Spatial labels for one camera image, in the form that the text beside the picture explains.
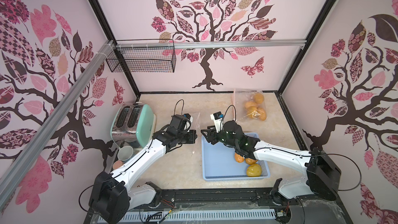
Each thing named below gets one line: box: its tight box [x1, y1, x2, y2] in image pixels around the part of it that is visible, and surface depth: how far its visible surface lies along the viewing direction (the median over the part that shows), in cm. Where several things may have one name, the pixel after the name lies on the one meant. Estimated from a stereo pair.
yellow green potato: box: [246, 163, 262, 177], surface depth 80 cm
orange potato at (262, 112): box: [256, 106, 267, 122], surface depth 99 cm
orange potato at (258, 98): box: [253, 92, 265, 104], surface depth 103 cm
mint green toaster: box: [110, 101, 157, 152], surface depth 86 cm
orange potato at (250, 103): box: [244, 101, 258, 110], surface depth 105 cm
